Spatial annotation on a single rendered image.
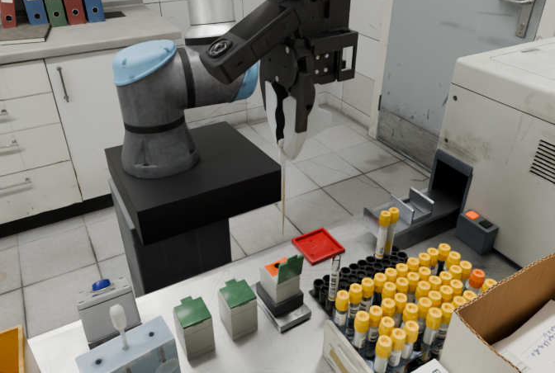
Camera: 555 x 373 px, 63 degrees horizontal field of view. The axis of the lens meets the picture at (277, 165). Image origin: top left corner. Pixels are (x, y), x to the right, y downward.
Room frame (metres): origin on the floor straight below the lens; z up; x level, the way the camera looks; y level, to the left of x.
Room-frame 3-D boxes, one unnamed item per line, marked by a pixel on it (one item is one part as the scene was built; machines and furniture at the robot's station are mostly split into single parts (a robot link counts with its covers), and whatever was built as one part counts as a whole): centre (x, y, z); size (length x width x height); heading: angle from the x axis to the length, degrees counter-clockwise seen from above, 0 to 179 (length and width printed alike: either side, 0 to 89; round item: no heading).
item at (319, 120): (0.47, -0.04, 1.18); 0.06 x 0.03 x 0.09; 122
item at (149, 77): (0.80, 0.23, 1.11); 0.13 x 0.12 x 0.14; 112
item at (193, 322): (0.40, 0.11, 0.91); 0.05 x 0.04 x 0.07; 29
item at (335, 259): (0.46, -0.08, 0.93); 0.01 x 0.01 x 0.10
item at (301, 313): (0.47, 0.00, 0.89); 0.09 x 0.05 x 0.04; 32
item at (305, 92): (0.46, -0.02, 1.22); 0.05 x 0.02 x 0.09; 32
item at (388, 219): (0.50, -0.15, 0.93); 0.17 x 0.09 x 0.11; 120
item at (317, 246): (0.60, -0.07, 0.88); 0.07 x 0.07 x 0.01; 29
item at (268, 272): (0.47, 0.00, 0.92); 0.05 x 0.04 x 0.06; 32
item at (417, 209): (0.66, -0.26, 0.92); 0.21 x 0.07 x 0.05; 119
